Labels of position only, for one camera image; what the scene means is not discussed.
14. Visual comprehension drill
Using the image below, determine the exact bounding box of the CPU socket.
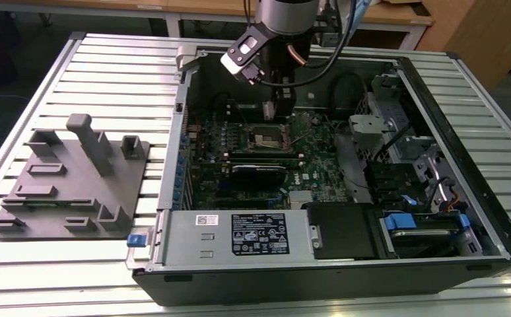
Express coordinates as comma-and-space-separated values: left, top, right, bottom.
245, 123, 295, 155

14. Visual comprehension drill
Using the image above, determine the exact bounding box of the silver metal drive cage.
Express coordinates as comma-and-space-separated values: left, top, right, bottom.
347, 74, 448, 172

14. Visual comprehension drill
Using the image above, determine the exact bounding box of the green motherboard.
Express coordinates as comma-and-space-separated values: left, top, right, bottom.
182, 107, 360, 211

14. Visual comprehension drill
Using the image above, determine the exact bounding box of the black graphics card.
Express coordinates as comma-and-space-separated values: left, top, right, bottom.
229, 164, 289, 192

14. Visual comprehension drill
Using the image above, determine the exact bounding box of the silver chipset heatsink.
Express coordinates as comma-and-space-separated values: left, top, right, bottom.
288, 189, 317, 203

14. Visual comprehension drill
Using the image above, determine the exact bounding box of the black plastic disk bay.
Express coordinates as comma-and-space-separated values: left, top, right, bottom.
363, 161, 420, 207

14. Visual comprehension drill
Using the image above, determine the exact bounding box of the wooden cabinet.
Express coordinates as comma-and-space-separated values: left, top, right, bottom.
416, 0, 511, 90

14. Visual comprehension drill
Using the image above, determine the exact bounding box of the black plastic fan shroud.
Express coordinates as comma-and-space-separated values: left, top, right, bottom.
304, 201, 388, 261

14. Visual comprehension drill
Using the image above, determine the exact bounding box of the hard disk in blue carrier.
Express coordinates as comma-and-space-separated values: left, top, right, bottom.
380, 213, 471, 259

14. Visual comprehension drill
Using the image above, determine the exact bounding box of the silver power supply unit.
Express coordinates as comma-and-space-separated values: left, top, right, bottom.
149, 209, 317, 265

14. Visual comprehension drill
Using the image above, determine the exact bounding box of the grey parts rack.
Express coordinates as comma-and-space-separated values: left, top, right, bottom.
0, 114, 152, 239

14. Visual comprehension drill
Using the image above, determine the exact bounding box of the black open PC case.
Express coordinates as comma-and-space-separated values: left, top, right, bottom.
130, 45, 511, 306

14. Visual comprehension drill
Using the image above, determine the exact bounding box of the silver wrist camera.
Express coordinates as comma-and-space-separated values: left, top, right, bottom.
219, 25, 271, 86
315, 29, 341, 48

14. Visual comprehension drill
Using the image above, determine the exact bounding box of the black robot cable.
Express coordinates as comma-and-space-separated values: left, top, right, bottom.
281, 0, 361, 89

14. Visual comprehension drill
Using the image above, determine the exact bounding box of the wooden desk white frame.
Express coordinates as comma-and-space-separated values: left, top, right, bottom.
177, 0, 435, 50
12, 0, 181, 39

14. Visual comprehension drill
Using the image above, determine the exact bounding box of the thin black cable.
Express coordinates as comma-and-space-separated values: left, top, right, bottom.
372, 124, 411, 162

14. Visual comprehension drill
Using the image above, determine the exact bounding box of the coloured wire bundle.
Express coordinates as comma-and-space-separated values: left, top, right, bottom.
439, 193, 465, 212

